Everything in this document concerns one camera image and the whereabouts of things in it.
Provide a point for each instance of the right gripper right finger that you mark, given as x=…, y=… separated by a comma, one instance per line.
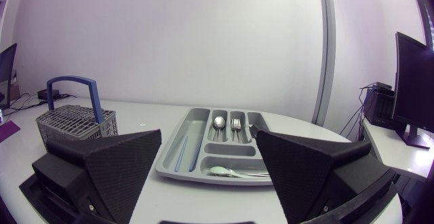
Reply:
x=298, y=169

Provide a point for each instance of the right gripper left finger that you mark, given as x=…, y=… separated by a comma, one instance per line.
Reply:
x=115, y=169

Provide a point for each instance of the steel teaspoon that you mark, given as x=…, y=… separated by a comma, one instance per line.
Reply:
x=257, y=174

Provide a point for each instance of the dark mat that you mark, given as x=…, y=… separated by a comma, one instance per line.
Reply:
x=7, y=130

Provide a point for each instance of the grey cutlery basket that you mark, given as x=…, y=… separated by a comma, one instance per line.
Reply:
x=76, y=122

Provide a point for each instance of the pale plastic spoon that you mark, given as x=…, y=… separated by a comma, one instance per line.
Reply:
x=218, y=170

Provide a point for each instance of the white side desk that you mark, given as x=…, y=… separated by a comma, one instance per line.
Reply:
x=396, y=152

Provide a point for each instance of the black computer box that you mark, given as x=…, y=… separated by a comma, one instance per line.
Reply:
x=379, y=107

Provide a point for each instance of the black power brick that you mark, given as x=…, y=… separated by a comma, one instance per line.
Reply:
x=47, y=93

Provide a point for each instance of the blue chopstick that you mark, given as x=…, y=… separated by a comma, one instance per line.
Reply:
x=195, y=157
x=181, y=153

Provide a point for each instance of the grey cutlery tray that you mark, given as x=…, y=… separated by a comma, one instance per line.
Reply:
x=190, y=129

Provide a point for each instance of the steel fork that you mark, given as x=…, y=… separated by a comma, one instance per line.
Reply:
x=236, y=124

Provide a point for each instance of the dark screen on stand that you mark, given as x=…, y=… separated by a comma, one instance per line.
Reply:
x=415, y=85

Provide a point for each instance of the steel spoon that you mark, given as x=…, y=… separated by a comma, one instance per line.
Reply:
x=219, y=122

